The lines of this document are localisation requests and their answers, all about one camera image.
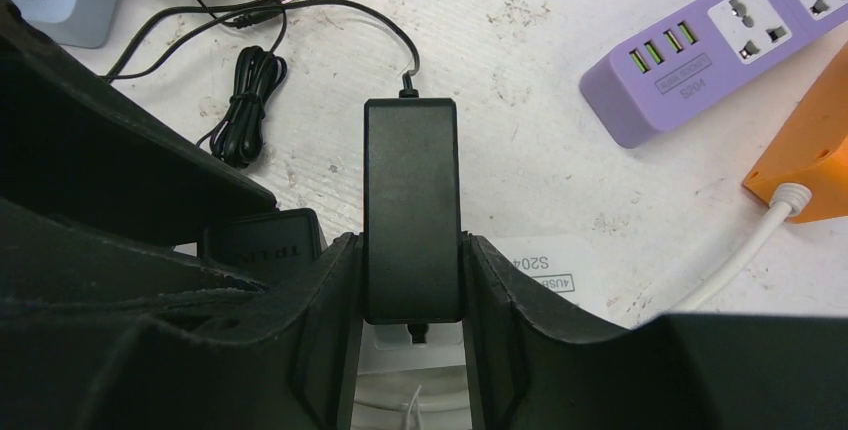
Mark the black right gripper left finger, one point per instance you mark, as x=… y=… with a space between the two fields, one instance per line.
x=97 y=333

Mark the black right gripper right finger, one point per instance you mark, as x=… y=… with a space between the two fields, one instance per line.
x=537 y=361

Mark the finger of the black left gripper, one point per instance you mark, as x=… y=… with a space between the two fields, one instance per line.
x=73 y=146

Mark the purple USB power strip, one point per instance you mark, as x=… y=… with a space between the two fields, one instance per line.
x=664 y=76

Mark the orange power strip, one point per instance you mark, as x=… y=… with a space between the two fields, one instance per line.
x=811 y=148

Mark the black power adapter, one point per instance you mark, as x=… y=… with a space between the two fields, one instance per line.
x=412 y=216

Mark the black plug adapter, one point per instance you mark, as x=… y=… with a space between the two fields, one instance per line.
x=265 y=247

